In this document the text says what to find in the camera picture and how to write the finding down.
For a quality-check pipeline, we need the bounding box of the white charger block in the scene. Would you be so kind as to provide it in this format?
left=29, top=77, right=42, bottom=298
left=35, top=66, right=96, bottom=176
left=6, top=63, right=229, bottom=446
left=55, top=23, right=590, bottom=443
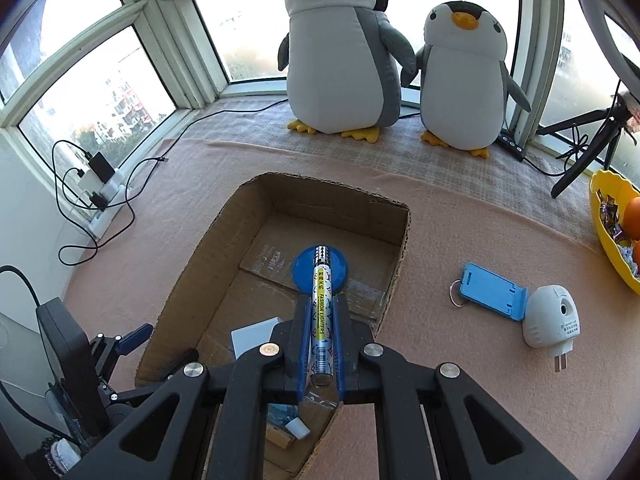
left=80, top=170, right=108, bottom=193

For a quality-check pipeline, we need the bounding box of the large penguin plush toy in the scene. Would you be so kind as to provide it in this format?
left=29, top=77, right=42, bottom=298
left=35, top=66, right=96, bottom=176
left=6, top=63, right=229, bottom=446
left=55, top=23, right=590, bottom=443
left=277, top=0, right=417, bottom=147

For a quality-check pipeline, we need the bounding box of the small wooden block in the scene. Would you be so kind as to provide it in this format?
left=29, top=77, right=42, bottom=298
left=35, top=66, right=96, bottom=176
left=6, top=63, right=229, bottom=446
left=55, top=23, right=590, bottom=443
left=267, top=425, right=296, bottom=451

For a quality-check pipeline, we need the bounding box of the black flat charger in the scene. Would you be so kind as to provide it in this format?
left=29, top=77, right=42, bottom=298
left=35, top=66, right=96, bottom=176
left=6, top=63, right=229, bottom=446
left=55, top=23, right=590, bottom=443
left=87, top=151, right=115, bottom=183

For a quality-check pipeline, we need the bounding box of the white plug-in repellent device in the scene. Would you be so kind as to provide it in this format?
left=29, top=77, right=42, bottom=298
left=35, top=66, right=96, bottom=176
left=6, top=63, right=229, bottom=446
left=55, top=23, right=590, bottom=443
left=521, top=284, right=582, bottom=373

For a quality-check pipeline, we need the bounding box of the long black cable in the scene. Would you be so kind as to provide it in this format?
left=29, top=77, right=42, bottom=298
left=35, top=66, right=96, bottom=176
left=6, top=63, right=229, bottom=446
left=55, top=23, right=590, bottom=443
left=120, top=99, right=291, bottom=196

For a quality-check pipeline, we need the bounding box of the black charger cable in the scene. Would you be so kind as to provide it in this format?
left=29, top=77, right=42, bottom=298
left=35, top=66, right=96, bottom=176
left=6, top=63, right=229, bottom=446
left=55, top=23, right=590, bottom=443
left=52, top=140, right=93, bottom=211

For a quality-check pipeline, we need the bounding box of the white window frame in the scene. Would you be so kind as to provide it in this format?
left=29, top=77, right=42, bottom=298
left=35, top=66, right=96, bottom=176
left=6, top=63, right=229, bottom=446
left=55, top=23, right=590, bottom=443
left=0, top=0, right=640, bottom=181

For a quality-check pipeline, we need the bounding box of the black ring light cable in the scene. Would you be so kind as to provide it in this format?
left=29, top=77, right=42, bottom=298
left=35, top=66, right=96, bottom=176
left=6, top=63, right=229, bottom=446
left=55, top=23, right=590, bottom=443
left=522, top=125, right=616, bottom=177

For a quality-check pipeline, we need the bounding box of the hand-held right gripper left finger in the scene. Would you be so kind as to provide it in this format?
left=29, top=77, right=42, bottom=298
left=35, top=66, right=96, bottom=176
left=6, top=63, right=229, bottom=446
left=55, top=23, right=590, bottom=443
left=65, top=296, right=313, bottom=480

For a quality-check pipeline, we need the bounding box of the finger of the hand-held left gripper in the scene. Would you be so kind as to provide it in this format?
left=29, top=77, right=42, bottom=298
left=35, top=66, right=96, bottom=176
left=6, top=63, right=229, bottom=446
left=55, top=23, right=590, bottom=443
left=92, top=323, right=154, bottom=396

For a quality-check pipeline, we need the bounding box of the small penguin plush toy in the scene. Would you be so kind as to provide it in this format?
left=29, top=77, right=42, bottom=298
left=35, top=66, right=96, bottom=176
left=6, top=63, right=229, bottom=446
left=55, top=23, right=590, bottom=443
left=401, top=1, right=532, bottom=158

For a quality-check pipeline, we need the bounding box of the black cable with loose connector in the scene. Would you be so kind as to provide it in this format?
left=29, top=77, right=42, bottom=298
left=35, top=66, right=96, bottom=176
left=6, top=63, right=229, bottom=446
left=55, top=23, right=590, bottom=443
left=57, top=156, right=168, bottom=266

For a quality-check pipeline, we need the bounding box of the white USB wall charger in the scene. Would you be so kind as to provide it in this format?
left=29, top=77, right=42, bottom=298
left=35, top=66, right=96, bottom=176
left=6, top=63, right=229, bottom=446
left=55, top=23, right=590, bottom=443
left=231, top=316, right=283, bottom=361

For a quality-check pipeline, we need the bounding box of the checkered cloth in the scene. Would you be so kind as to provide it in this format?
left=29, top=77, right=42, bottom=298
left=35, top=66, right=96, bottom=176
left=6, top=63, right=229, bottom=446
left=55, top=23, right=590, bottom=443
left=165, top=97, right=601, bottom=251

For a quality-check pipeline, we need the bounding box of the white power strip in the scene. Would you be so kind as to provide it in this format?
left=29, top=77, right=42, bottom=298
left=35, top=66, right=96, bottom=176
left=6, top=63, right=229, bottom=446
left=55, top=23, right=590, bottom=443
left=82, top=172, right=126, bottom=241

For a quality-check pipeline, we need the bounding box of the blue round disc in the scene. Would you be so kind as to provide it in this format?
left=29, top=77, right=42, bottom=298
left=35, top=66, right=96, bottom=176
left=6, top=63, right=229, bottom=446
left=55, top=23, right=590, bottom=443
left=291, top=246, right=349, bottom=293

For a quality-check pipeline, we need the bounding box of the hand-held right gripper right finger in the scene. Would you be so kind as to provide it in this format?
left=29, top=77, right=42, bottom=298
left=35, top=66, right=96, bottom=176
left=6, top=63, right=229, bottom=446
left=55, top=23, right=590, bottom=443
left=332, top=294, right=581, bottom=480

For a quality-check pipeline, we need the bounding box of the yellow fruit bowl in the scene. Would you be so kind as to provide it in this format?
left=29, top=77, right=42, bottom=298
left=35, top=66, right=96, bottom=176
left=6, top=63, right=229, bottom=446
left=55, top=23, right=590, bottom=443
left=589, top=169, right=640, bottom=295

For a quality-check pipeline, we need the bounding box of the cardboard box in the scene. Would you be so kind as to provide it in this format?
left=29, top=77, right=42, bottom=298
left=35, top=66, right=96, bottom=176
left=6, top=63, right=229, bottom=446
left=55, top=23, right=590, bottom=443
left=135, top=172, right=412, bottom=479

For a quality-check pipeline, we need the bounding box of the patterned stick lighter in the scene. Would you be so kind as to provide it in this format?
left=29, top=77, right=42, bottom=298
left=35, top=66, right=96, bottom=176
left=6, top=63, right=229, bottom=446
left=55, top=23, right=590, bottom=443
left=305, top=245, right=337, bottom=390

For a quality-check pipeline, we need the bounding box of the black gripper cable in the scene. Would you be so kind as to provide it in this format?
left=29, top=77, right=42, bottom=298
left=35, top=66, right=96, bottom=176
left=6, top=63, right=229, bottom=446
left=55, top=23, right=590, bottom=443
left=0, top=265, right=43, bottom=311

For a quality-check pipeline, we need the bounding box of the black ring light remote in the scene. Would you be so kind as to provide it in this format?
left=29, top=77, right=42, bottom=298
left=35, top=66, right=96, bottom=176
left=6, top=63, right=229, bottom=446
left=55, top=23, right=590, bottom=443
left=497, top=131, right=527, bottom=162

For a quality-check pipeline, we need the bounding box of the black tripod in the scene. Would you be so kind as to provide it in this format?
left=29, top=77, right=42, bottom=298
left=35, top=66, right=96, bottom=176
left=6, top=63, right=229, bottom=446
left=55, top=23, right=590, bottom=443
left=536, top=80, right=640, bottom=199

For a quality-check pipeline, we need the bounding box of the blue folding phone stand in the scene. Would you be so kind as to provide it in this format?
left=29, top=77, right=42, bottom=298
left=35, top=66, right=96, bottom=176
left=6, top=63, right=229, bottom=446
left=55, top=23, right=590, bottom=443
left=460, top=262, right=528, bottom=322

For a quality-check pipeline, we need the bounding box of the clear bottle with white cap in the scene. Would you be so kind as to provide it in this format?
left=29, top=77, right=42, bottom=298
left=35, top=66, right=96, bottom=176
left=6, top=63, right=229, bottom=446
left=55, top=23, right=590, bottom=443
left=266, top=402, right=312, bottom=442

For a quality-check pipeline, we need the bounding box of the pile of wrapped candies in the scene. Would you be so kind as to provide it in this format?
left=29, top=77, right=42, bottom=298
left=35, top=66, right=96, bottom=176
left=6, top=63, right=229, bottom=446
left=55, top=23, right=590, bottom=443
left=597, top=190, right=640, bottom=281

